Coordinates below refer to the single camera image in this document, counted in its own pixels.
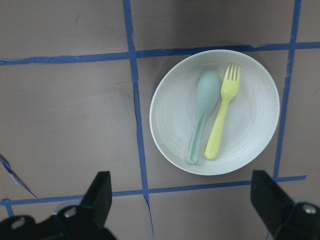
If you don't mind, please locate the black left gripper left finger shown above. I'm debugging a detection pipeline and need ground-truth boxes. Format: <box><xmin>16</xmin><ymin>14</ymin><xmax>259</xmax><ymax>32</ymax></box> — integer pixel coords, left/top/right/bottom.
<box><xmin>0</xmin><ymin>171</ymin><xmax>116</xmax><ymax>240</ymax></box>

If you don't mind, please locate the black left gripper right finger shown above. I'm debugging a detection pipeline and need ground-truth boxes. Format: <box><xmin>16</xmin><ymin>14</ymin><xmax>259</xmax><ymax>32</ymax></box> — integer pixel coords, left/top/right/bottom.
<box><xmin>250</xmin><ymin>170</ymin><xmax>320</xmax><ymax>240</ymax></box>

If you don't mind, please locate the white round plate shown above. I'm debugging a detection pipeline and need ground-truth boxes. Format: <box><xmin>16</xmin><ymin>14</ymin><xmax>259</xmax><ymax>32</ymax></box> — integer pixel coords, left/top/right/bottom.
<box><xmin>149</xmin><ymin>49</ymin><xmax>280</xmax><ymax>176</ymax></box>

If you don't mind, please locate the yellow plastic fork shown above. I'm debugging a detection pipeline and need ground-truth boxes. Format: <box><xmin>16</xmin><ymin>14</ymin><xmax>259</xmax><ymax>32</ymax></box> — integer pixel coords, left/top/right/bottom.
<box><xmin>204</xmin><ymin>63</ymin><xmax>241</xmax><ymax>160</ymax></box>

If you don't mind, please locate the teal plastic spoon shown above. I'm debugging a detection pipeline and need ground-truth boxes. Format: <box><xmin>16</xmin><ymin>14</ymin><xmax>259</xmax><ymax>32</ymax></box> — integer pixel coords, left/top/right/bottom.
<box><xmin>188</xmin><ymin>70</ymin><xmax>221</xmax><ymax>165</ymax></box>

